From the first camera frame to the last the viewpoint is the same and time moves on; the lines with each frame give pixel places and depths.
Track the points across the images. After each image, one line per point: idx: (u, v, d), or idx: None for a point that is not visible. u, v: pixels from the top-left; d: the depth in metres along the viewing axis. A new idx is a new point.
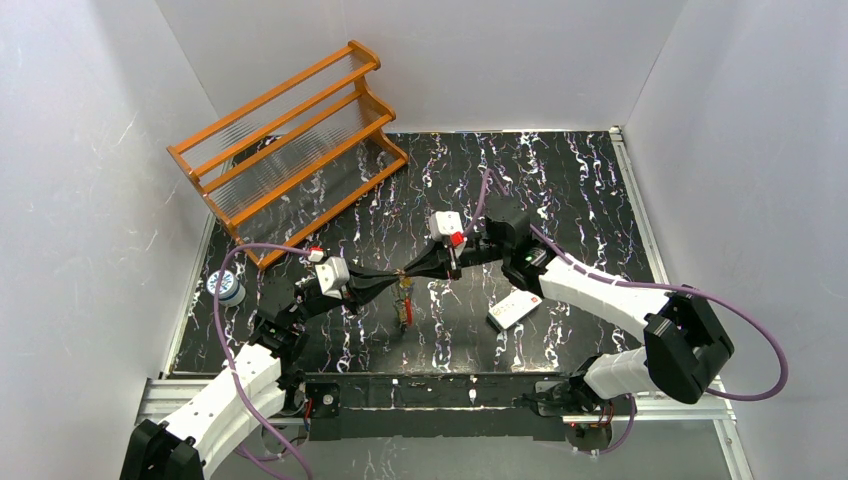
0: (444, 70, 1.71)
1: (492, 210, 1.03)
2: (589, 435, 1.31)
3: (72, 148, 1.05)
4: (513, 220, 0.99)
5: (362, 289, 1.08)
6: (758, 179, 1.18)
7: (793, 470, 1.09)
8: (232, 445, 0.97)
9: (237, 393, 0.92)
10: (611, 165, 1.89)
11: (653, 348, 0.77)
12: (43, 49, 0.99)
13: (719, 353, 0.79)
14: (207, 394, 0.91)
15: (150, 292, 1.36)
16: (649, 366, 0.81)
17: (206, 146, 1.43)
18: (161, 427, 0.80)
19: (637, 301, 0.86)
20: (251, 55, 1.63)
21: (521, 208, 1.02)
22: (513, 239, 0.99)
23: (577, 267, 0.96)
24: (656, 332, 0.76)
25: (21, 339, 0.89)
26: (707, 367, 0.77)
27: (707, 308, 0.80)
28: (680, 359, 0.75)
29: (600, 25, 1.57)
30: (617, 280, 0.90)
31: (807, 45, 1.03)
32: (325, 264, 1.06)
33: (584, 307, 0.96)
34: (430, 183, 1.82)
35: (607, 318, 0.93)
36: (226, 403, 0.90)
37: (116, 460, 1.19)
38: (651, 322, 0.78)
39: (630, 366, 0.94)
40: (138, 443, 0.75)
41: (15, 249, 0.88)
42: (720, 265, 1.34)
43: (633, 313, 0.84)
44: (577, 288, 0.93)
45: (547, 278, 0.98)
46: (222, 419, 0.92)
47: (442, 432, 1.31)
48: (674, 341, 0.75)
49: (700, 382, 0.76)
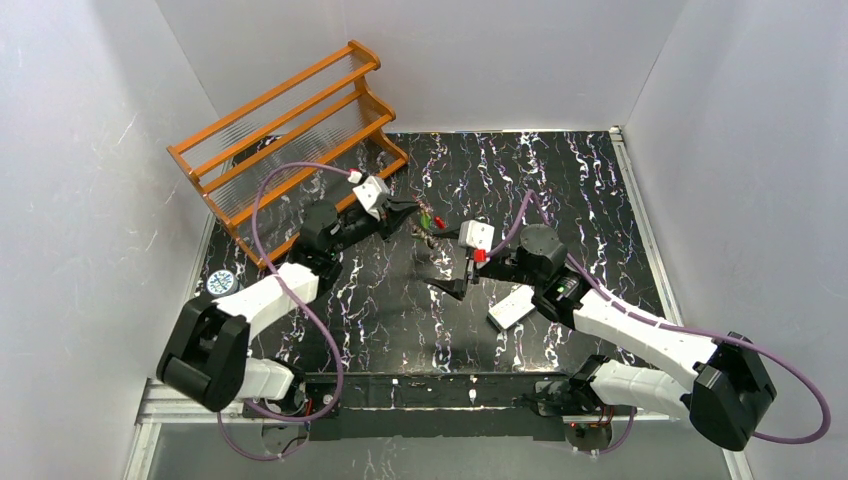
0: (444, 69, 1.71)
1: (526, 241, 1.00)
2: (588, 435, 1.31)
3: (72, 147, 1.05)
4: (551, 253, 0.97)
5: (395, 214, 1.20)
6: (757, 179, 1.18)
7: (793, 471, 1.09)
8: (257, 383, 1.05)
9: (284, 293, 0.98)
10: (611, 165, 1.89)
11: (701, 398, 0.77)
12: (43, 50, 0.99)
13: (764, 399, 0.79)
14: (255, 288, 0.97)
15: (150, 292, 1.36)
16: (692, 411, 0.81)
17: (206, 147, 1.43)
18: (212, 306, 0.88)
19: (685, 348, 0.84)
20: (252, 54, 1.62)
21: (557, 239, 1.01)
22: (551, 271, 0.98)
23: (615, 304, 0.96)
24: (707, 384, 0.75)
25: (21, 339, 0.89)
26: (753, 416, 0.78)
27: (755, 357, 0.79)
28: (729, 409, 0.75)
29: (600, 25, 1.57)
30: (661, 324, 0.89)
31: (807, 46, 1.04)
32: (366, 184, 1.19)
33: (623, 346, 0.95)
34: (430, 183, 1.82)
35: (650, 360, 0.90)
36: (274, 297, 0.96)
37: (113, 460, 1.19)
38: (701, 372, 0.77)
39: (656, 392, 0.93)
40: (190, 315, 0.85)
41: (14, 249, 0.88)
42: (720, 264, 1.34)
43: (682, 363, 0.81)
44: (614, 327, 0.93)
45: (585, 314, 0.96)
46: (266, 315, 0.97)
47: (443, 432, 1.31)
48: (726, 394, 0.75)
49: (746, 431, 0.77)
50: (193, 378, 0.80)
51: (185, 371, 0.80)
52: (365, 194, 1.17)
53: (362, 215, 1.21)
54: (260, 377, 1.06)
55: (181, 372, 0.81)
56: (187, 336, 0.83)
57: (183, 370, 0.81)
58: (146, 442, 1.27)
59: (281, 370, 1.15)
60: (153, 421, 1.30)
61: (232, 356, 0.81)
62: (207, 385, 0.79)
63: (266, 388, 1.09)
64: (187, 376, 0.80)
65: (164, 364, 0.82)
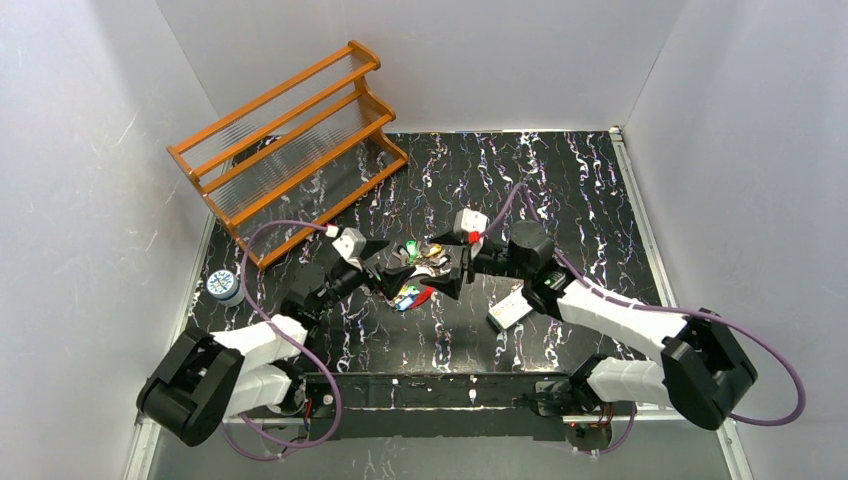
0: (444, 69, 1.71)
1: (516, 235, 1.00)
2: (589, 435, 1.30)
3: (73, 147, 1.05)
4: (538, 246, 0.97)
5: (390, 276, 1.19)
6: (758, 179, 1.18)
7: (793, 470, 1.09)
8: (249, 397, 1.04)
9: (277, 336, 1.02)
10: (611, 164, 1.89)
11: (672, 372, 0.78)
12: (43, 49, 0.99)
13: (739, 375, 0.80)
14: (246, 333, 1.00)
15: (150, 292, 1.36)
16: (671, 390, 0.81)
17: (206, 146, 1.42)
18: (206, 338, 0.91)
19: (656, 325, 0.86)
20: (252, 55, 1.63)
21: (547, 234, 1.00)
22: (540, 263, 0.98)
23: (595, 290, 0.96)
24: (673, 355, 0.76)
25: (21, 339, 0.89)
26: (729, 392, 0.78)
27: (726, 333, 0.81)
28: (700, 381, 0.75)
29: (600, 25, 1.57)
30: (636, 304, 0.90)
31: (808, 45, 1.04)
32: (341, 235, 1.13)
33: (602, 330, 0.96)
34: (430, 183, 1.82)
35: (626, 341, 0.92)
36: (266, 341, 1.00)
37: (112, 459, 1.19)
38: (668, 345, 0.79)
39: (644, 380, 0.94)
40: (185, 345, 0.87)
41: (14, 248, 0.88)
42: (720, 264, 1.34)
43: (653, 339, 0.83)
44: (595, 312, 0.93)
45: (568, 301, 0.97)
46: (258, 358, 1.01)
47: (443, 432, 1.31)
48: (693, 364, 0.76)
49: (722, 406, 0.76)
50: (173, 411, 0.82)
51: (167, 403, 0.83)
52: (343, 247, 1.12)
53: (348, 268, 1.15)
54: (254, 390, 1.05)
55: (162, 404, 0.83)
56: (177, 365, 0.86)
57: (165, 401, 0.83)
58: (146, 442, 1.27)
59: (277, 376, 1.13)
60: (153, 421, 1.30)
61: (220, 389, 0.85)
62: (187, 418, 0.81)
63: (260, 397, 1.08)
64: (168, 410, 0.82)
65: (148, 389, 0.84)
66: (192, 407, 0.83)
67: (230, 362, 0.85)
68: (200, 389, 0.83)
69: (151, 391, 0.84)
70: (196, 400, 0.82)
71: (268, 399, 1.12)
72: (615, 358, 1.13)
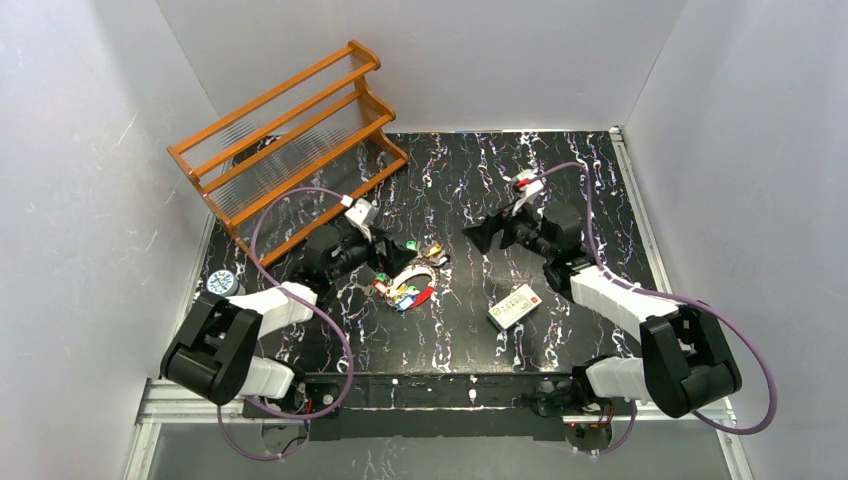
0: (444, 70, 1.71)
1: (550, 209, 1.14)
2: (589, 435, 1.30)
3: (73, 148, 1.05)
4: (565, 224, 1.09)
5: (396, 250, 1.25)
6: (758, 180, 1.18)
7: (793, 471, 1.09)
8: (258, 384, 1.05)
9: (289, 299, 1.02)
10: (611, 165, 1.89)
11: (649, 346, 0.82)
12: (43, 50, 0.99)
13: (719, 377, 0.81)
14: (257, 298, 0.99)
15: (150, 292, 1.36)
16: (645, 369, 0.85)
17: (206, 146, 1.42)
18: (224, 302, 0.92)
19: (647, 305, 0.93)
20: (252, 55, 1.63)
21: (577, 216, 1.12)
22: (562, 240, 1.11)
23: (606, 275, 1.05)
24: (650, 328, 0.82)
25: (21, 340, 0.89)
26: (702, 384, 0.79)
27: (716, 333, 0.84)
28: (670, 359, 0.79)
29: (600, 25, 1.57)
30: (636, 288, 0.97)
31: (808, 46, 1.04)
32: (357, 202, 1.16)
33: (605, 311, 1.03)
34: (430, 183, 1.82)
35: (621, 322, 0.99)
36: (280, 301, 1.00)
37: (112, 460, 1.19)
38: (650, 321, 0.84)
39: (633, 370, 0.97)
40: (202, 308, 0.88)
41: (14, 249, 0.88)
42: (720, 264, 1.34)
43: (637, 313, 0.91)
44: (599, 290, 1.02)
45: (578, 279, 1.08)
46: (272, 321, 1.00)
47: (442, 432, 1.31)
48: (667, 342, 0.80)
49: (688, 393, 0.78)
50: (198, 372, 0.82)
51: (191, 364, 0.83)
52: (354, 213, 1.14)
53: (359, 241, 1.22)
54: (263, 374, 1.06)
55: (182, 364, 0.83)
56: (196, 328, 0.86)
57: (189, 362, 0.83)
58: (146, 442, 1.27)
59: (281, 369, 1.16)
60: (153, 421, 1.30)
61: (242, 348, 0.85)
62: (215, 375, 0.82)
63: (266, 388, 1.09)
64: (193, 370, 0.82)
65: (169, 356, 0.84)
66: (217, 366, 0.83)
67: (250, 319, 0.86)
68: (224, 348, 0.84)
69: (174, 355, 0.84)
70: (220, 361, 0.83)
71: (271, 392, 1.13)
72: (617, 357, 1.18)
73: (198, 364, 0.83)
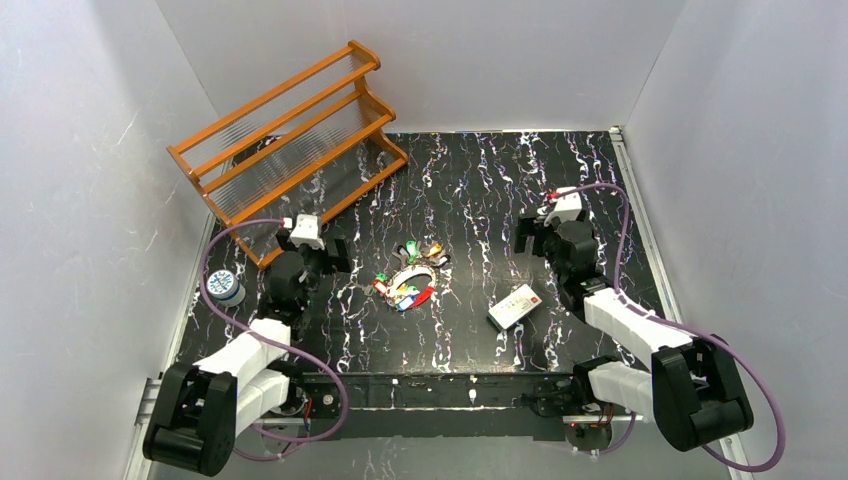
0: (444, 70, 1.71)
1: (565, 228, 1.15)
2: (589, 435, 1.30)
3: (73, 147, 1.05)
4: (580, 243, 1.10)
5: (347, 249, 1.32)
6: (757, 180, 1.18)
7: (793, 471, 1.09)
8: (253, 408, 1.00)
9: (262, 344, 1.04)
10: (611, 165, 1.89)
11: (659, 375, 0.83)
12: (43, 49, 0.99)
13: (730, 414, 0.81)
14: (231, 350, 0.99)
15: (150, 292, 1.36)
16: (655, 396, 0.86)
17: (206, 147, 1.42)
18: (192, 371, 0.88)
19: (658, 333, 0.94)
20: (252, 55, 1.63)
21: (592, 235, 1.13)
22: (575, 260, 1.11)
23: (620, 297, 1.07)
24: (662, 359, 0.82)
25: (21, 339, 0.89)
26: (712, 419, 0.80)
27: (730, 369, 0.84)
28: (681, 392, 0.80)
29: (600, 25, 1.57)
30: (650, 315, 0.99)
31: (808, 45, 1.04)
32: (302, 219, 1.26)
33: (617, 336, 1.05)
34: (430, 183, 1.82)
35: (633, 346, 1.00)
36: (254, 349, 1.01)
37: (112, 460, 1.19)
38: (663, 352, 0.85)
39: (639, 387, 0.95)
40: (174, 381, 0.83)
41: (13, 248, 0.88)
42: (720, 264, 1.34)
43: (648, 342, 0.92)
44: (613, 315, 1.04)
45: (592, 300, 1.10)
46: (249, 371, 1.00)
47: (442, 432, 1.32)
48: (679, 375, 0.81)
49: (696, 426, 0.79)
50: (184, 448, 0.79)
51: (177, 440, 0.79)
52: (304, 230, 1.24)
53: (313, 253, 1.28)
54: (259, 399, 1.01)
55: (167, 441, 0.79)
56: (170, 404, 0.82)
57: (172, 439, 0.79)
58: None
59: (276, 380, 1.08)
60: None
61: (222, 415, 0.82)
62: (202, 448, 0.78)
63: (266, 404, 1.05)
64: (178, 446, 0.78)
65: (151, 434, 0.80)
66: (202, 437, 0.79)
67: (226, 386, 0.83)
68: (205, 420, 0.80)
69: (155, 436, 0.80)
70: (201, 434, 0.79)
71: (269, 404, 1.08)
72: (621, 362, 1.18)
73: (183, 438, 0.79)
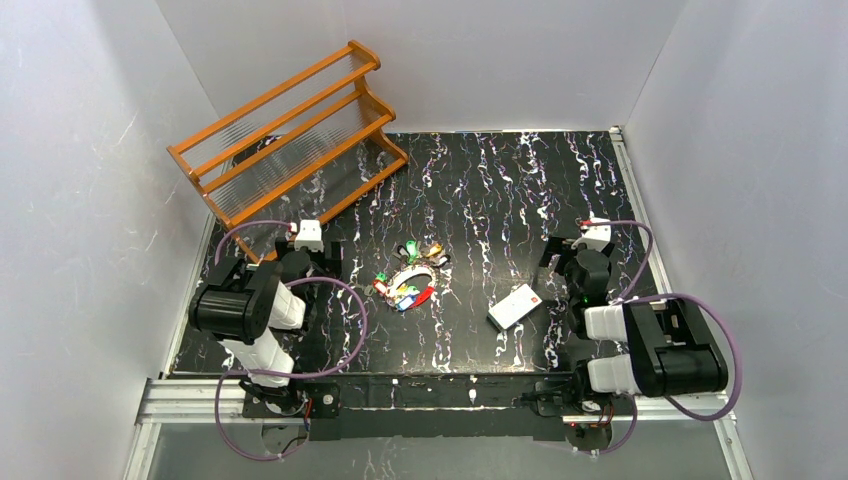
0: (445, 70, 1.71)
1: (585, 254, 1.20)
2: (589, 435, 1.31)
3: (73, 148, 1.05)
4: (593, 272, 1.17)
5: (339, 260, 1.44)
6: (758, 180, 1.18)
7: (794, 471, 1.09)
8: (267, 352, 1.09)
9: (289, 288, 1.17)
10: (611, 165, 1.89)
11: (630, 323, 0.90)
12: (44, 50, 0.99)
13: (703, 364, 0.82)
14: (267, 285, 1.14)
15: (150, 291, 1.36)
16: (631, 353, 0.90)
17: (206, 146, 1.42)
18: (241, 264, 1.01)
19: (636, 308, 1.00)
20: (253, 55, 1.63)
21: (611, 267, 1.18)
22: (587, 286, 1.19)
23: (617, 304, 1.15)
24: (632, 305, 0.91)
25: (20, 339, 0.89)
26: (678, 362, 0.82)
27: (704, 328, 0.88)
28: (646, 330, 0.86)
29: (600, 25, 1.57)
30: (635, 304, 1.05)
31: (808, 46, 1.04)
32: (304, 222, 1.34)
33: (609, 329, 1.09)
34: (430, 183, 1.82)
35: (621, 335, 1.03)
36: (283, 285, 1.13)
37: (111, 459, 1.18)
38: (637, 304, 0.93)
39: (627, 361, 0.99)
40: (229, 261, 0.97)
41: (13, 247, 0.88)
42: (720, 264, 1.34)
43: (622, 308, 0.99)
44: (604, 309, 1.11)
45: (589, 310, 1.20)
46: (281, 301, 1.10)
47: (443, 432, 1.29)
48: (645, 316, 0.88)
49: (664, 364, 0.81)
50: (231, 305, 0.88)
51: (223, 302, 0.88)
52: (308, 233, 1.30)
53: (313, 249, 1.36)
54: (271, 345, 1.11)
55: (215, 300, 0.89)
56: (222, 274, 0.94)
57: (219, 300, 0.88)
58: (146, 442, 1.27)
59: (283, 354, 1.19)
60: (153, 421, 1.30)
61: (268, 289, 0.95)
62: (246, 310, 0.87)
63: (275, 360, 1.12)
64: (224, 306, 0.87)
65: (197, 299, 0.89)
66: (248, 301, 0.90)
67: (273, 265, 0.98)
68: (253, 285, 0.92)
69: (200, 300, 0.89)
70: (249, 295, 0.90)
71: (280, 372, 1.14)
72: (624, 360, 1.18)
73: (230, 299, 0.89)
